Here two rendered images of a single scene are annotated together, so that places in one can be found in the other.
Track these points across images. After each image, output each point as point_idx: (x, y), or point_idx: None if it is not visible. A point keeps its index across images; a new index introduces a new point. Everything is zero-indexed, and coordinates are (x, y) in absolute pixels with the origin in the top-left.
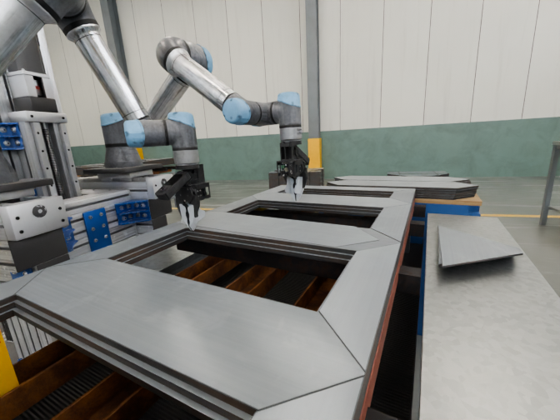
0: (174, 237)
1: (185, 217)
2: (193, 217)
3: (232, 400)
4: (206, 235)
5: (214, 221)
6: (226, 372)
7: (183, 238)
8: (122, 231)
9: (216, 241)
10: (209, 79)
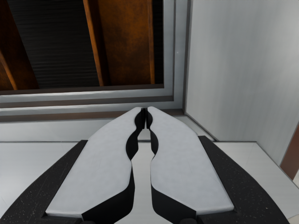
0: (175, 31)
1: (163, 133)
2: (94, 136)
3: None
4: (72, 103)
5: (137, 193)
6: None
7: (163, 67)
8: None
9: (24, 93)
10: None
